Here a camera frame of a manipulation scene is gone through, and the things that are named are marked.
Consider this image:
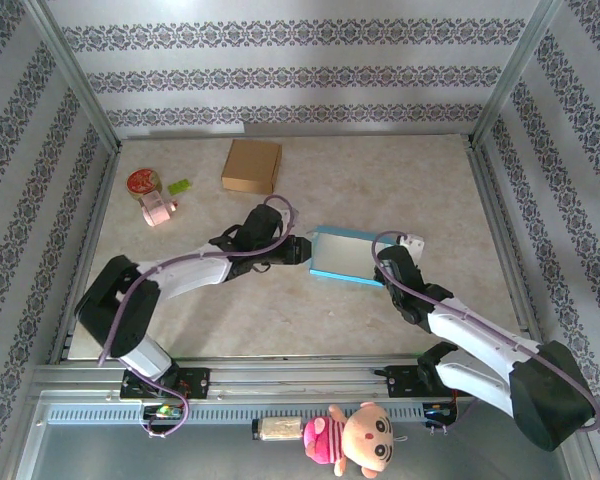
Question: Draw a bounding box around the aluminium side rail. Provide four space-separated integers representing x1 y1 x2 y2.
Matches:
467 137 551 359
47 144 124 364

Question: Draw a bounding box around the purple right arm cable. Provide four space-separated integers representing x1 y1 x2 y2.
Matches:
371 229 600 436

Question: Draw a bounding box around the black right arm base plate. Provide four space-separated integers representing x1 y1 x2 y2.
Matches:
387 364 461 399

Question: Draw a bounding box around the beige taped block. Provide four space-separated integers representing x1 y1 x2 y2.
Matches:
251 417 307 442

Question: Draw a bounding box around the teal and white paper box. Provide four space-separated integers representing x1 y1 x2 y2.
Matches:
307 224 399 289

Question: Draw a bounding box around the grey slotted cable duct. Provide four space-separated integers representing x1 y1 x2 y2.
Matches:
44 402 461 426

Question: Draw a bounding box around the grey metal panel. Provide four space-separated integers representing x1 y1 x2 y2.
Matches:
9 394 596 480

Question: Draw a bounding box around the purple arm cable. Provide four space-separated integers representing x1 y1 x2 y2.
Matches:
371 229 600 436
97 194 301 439

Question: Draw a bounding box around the pink plush doll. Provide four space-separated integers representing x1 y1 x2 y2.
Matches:
302 402 409 477

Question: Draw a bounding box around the brown cardboard box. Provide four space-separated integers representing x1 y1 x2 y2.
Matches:
221 138 284 195

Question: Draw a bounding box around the aluminium front rail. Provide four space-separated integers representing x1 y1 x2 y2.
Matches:
29 355 574 401

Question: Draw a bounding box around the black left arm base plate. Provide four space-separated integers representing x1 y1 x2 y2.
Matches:
119 367 212 401

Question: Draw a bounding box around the pink plastic toy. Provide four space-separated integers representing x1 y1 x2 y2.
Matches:
140 192 180 229

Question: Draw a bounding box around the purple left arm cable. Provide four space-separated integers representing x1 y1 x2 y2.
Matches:
97 194 301 439

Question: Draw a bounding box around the red round tin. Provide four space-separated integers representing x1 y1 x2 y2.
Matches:
126 168 164 201

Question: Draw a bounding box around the small circuit board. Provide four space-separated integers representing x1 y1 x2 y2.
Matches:
423 402 459 426
142 403 186 421

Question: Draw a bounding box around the aluminium frame post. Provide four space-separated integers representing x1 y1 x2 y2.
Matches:
22 0 121 151
472 0 566 146

